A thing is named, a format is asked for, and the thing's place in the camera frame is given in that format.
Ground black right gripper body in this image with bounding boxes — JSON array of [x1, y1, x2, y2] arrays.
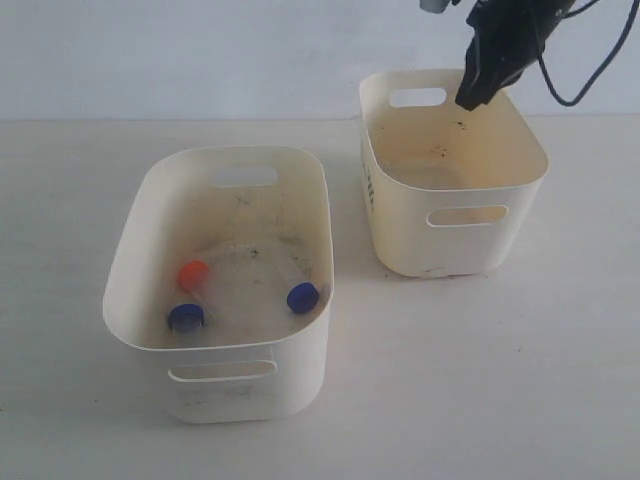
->
[[465, 0, 574, 65]]

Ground blue-capped clear tube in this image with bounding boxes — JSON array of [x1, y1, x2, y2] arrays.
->
[[167, 303, 205, 348], [286, 281, 332, 315]]

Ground orange-capped clear tube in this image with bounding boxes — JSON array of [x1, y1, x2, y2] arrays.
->
[[176, 260, 217, 320]]

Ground black cable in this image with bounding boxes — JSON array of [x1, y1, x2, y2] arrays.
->
[[537, 0, 640, 107]]

